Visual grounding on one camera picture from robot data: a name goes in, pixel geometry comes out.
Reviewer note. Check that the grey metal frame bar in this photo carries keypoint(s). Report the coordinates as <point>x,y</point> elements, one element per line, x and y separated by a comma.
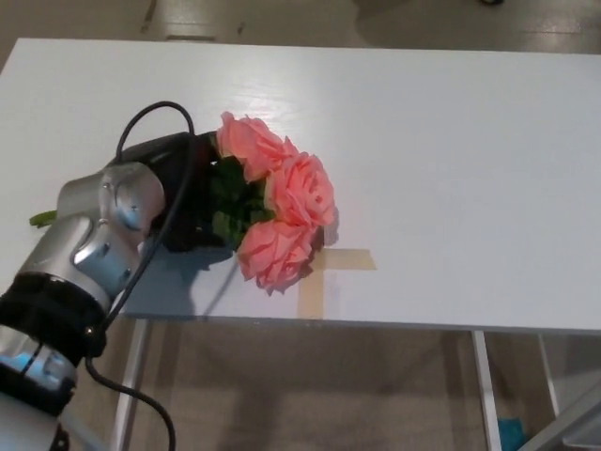
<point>575,418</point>
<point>81,431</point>

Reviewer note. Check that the pink rose bouquet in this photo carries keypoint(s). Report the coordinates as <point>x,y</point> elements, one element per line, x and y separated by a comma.
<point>300,192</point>

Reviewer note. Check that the beige tape strip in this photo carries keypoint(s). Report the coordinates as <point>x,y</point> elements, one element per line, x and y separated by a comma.
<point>312,296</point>
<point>352,259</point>

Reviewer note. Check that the white table leg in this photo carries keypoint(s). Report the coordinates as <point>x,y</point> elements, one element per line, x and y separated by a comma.
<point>486,390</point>
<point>136,357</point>
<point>548,376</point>

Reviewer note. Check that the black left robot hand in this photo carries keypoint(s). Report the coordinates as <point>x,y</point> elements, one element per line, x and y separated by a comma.
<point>180,221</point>

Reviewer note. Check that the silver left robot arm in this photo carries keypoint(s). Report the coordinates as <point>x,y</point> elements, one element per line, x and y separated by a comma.
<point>94,244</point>

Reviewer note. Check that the teal object on floor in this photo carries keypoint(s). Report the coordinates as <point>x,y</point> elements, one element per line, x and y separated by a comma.
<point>511,434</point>

